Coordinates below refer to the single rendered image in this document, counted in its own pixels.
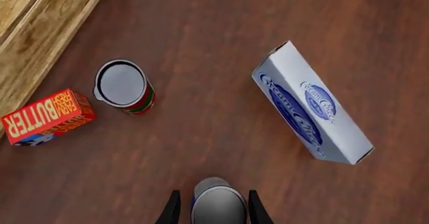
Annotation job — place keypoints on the red butter box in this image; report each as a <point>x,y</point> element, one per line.
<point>47,119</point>

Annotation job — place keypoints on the white cream cheese box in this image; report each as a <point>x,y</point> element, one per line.
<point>311,105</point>

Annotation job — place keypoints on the blue tin with grey lid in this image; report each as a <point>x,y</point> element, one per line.
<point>218,204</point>

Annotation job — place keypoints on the red and green soup tin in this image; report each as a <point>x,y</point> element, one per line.
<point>125,83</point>

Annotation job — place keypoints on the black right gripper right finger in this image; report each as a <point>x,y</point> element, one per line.
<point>259,210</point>

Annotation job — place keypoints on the wooden slat tray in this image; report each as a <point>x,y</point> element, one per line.
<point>37,27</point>

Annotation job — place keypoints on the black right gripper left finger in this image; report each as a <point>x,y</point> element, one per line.
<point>171,210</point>

